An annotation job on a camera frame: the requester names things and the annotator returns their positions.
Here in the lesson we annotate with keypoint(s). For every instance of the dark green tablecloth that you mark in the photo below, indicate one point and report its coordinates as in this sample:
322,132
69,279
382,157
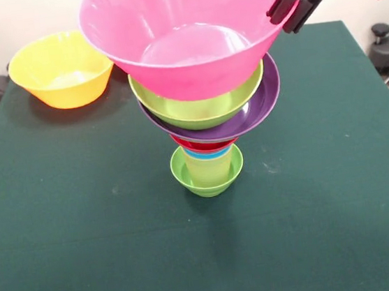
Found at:
158,262

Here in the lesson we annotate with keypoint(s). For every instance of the purple bowl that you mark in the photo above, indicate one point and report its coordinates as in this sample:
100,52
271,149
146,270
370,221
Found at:
264,106

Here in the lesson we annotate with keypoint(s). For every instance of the large yellow bowl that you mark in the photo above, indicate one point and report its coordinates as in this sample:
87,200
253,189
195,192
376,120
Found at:
63,72

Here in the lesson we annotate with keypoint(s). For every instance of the large green bowl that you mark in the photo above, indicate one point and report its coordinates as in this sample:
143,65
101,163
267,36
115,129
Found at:
211,112

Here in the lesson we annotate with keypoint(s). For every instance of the small red bowl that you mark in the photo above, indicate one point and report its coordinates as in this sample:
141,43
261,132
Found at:
208,146

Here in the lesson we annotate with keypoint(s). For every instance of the small green bowl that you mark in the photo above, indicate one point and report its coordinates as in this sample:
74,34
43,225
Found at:
210,190

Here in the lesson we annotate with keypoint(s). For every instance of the blue cup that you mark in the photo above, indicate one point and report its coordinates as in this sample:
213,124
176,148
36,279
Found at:
209,155

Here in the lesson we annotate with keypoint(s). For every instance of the yellow cup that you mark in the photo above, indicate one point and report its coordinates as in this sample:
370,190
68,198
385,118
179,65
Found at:
209,172

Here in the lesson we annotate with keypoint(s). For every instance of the large pink bowl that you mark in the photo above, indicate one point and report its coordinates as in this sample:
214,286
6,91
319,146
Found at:
190,75

